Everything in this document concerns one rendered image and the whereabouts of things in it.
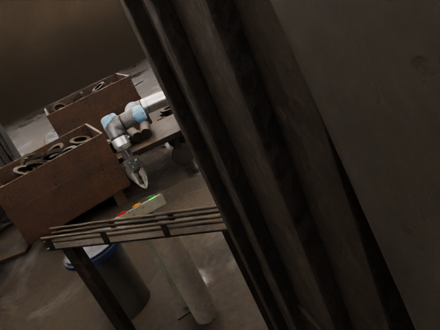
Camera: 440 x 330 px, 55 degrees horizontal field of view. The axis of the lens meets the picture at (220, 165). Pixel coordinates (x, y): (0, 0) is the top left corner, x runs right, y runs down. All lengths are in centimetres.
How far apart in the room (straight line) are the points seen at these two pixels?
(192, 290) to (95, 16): 1159
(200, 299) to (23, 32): 1157
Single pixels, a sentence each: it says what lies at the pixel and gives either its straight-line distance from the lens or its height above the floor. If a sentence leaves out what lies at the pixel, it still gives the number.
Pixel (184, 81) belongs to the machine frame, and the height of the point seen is 123.
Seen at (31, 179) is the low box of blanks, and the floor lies 56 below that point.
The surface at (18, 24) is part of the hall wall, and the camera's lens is 1307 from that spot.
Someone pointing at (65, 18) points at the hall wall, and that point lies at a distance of 1306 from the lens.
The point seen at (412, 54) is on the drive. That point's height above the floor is 129.
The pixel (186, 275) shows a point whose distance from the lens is 194.
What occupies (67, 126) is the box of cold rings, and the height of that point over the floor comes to 54.
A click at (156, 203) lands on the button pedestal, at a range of 194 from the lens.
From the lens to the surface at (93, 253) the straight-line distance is 222.
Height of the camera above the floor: 136
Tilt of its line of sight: 23 degrees down
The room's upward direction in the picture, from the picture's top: 24 degrees counter-clockwise
